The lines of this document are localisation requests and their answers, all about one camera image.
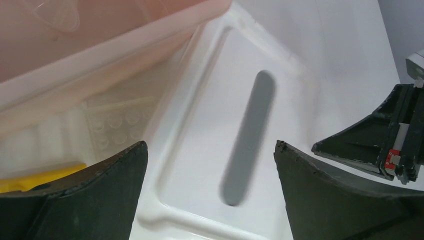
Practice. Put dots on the clear well plate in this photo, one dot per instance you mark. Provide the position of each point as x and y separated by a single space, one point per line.
115 126

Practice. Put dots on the translucent white bin lid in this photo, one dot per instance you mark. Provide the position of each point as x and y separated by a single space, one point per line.
211 172

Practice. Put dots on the pink plastic storage bin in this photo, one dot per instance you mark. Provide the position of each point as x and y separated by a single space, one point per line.
44 71

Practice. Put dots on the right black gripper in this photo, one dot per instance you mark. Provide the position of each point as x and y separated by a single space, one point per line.
387 143

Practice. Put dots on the yellow test tube rack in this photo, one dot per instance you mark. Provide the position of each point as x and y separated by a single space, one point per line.
26 183

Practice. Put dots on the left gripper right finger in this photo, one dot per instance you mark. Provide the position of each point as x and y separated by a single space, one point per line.
324 202

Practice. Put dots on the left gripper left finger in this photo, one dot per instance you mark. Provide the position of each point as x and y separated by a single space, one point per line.
95 203

